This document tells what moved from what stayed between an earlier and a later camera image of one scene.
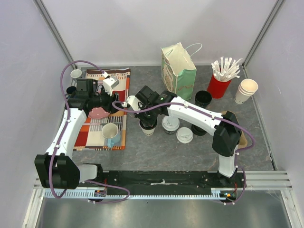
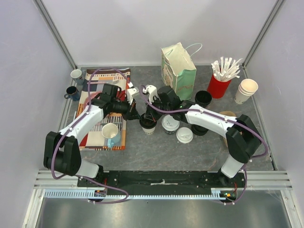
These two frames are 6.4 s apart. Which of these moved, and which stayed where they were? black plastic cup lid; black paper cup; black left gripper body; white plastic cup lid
Moved: black left gripper body
Stayed: black paper cup; black plastic cup lid; white plastic cup lid
